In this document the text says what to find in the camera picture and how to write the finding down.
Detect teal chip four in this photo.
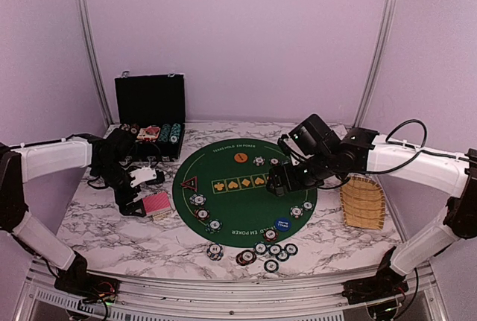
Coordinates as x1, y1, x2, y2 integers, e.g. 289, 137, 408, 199
264, 259, 279, 273

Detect aluminium frame post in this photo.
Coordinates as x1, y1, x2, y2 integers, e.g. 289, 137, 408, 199
76, 0, 113, 127
352, 0, 397, 127

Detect red black chip stack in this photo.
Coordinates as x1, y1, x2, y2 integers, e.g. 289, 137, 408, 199
236, 250, 256, 266

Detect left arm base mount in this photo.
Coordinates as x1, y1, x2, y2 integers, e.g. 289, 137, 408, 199
54, 274, 119, 302

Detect red striped card deck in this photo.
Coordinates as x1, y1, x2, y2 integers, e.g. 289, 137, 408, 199
142, 191, 174, 220

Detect front aluminium rail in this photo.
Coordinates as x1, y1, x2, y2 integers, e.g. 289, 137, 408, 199
22, 261, 448, 321

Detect blue small blind button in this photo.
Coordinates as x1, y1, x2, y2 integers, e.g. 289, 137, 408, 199
274, 217, 291, 232

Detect teal chip three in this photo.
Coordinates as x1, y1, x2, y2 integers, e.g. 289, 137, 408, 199
284, 243, 298, 255

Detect white blue chip stack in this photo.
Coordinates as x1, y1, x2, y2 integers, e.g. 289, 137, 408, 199
206, 244, 224, 261

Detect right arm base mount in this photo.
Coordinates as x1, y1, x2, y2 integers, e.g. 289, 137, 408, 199
341, 276, 409, 305

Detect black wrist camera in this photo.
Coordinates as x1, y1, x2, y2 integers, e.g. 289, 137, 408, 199
100, 128, 136, 168
288, 114, 332, 156

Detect left aluminium frame post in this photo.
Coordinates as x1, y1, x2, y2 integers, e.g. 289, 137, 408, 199
76, 0, 113, 127

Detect white blue chips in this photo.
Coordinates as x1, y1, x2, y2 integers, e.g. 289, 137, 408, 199
189, 193, 206, 206

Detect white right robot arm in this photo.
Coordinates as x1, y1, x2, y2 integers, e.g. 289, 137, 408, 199
267, 124, 476, 297

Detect right aluminium frame post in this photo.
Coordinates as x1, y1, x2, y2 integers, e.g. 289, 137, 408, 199
352, 0, 397, 127

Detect teal chip mat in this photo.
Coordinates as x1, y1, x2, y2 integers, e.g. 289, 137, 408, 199
303, 200, 314, 211

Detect orange dealer button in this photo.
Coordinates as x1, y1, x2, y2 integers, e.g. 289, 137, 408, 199
234, 153, 248, 163

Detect round green poker mat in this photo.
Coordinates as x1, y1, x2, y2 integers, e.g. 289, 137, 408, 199
172, 139, 318, 248

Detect black poker chip case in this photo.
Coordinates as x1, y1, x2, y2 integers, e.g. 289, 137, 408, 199
115, 74, 186, 162

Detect teal chip two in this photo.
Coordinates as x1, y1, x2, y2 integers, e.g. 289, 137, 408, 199
268, 244, 282, 255

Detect teal chip one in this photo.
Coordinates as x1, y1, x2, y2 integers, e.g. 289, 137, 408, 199
253, 242, 268, 255

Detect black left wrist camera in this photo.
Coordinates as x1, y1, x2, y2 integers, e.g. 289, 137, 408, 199
100, 128, 136, 168

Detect teal chips in case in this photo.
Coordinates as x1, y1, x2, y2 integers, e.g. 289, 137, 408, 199
157, 123, 183, 144

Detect woven bamboo basket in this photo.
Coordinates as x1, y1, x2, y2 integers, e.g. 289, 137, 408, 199
340, 176, 385, 230

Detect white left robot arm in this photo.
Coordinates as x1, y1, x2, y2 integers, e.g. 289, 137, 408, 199
1, 129, 158, 295

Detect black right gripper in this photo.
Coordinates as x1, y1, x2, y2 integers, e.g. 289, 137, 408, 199
266, 152, 336, 197

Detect teal chips mat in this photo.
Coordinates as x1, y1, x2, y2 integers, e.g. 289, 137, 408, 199
206, 219, 223, 234

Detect red chips bottom mat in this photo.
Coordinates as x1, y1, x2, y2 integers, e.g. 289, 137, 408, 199
262, 229, 279, 243

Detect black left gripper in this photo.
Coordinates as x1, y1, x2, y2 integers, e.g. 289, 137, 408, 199
93, 160, 146, 217

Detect playing cards in case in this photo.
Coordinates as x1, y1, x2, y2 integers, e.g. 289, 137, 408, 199
136, 126, 161, 142

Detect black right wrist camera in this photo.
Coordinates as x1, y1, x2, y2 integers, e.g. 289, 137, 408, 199
288, 114, 332, 156

